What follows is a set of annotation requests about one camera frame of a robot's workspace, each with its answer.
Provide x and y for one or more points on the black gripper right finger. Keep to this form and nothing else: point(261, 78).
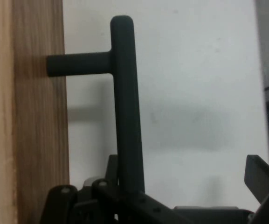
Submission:
point(260, 177)

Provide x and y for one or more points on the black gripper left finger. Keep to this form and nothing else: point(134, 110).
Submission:
point(101, 205)

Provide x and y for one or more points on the brown wooden cabinet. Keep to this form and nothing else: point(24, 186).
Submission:
point(27, 116)

